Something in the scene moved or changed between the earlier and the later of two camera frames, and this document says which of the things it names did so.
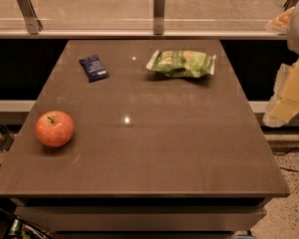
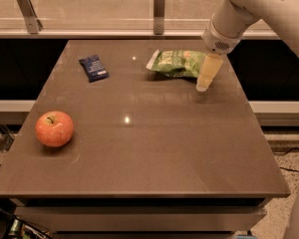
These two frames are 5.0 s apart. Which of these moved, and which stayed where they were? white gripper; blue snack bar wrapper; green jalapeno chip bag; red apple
Moved: white gripper
Stayed: blue snack bar wrapper; red apple; green jalapeno chip bag
